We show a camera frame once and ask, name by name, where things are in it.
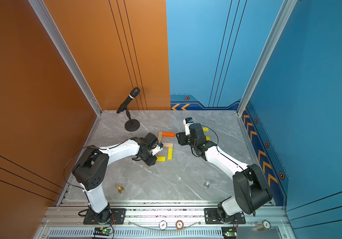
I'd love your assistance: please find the brass chess piece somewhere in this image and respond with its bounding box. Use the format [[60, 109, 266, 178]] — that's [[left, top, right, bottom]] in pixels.
[[116, 185, 125, 194]]

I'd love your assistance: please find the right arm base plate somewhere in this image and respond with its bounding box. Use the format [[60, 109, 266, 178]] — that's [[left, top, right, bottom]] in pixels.
[[204, 208, 246, 225]]

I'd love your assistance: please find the black microphone on stand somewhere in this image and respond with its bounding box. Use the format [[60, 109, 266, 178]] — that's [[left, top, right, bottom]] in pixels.
[[116, 87, 141, 132]]

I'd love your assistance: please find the left green circuit board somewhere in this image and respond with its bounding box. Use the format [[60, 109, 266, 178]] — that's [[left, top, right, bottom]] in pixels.
[[93, 227, 114, 238]]

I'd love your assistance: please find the aluminium corner post left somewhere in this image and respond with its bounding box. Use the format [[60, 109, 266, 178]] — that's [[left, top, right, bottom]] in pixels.
[[29, 0, 102, 116]]

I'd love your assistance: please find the right green circuit board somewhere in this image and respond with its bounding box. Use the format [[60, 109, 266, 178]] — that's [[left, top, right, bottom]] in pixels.
[[221, 227, 237, 239]]

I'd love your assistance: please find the beige wooden block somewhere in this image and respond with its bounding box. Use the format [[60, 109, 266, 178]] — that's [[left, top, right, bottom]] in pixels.
[[158, 131, 163, 142], [163, 142, 174, 148]]

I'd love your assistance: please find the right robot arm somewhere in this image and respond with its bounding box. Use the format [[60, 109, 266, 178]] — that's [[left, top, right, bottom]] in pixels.
[[176, 132, 273, 223]]

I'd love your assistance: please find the silver chess piece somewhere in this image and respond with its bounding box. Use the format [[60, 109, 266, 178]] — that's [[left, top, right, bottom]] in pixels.
[[203, 181, 210, 189]]

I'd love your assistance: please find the copper tape roll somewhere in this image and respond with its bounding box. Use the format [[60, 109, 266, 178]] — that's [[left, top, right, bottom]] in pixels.
[[176, 220, 184, 230]]

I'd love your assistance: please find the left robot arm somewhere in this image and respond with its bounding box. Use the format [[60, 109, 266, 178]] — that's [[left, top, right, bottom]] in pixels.
[[72, 133, 164, 219]]

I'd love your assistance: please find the aluminium corner post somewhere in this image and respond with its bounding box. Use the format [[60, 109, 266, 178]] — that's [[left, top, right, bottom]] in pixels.
[[29, 0, 102, 116], [237, 0, 297, 117]]

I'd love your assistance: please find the aluminium corner post right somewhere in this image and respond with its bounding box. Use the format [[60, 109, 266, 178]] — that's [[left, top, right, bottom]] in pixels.
[[237, 0, 297, 117]]

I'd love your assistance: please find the long orange block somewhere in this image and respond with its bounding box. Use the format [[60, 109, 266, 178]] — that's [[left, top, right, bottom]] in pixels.
[[162, 132, 176, 137]]

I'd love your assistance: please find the silver tape roll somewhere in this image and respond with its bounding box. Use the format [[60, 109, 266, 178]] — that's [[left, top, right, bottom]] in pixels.
[[255, 220, 272, 232]]

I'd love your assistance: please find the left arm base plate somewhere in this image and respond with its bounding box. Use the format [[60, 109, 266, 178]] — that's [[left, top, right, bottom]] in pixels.
[[83, 208, 126, 226]]

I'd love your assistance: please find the green circuit board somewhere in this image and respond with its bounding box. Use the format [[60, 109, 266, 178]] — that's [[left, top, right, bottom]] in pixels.
[[221, 227, 237, 239], [93, 227, 114, 238]]

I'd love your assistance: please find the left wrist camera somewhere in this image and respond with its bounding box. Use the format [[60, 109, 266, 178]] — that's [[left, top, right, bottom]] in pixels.
[[144, 133, 164, 155]]

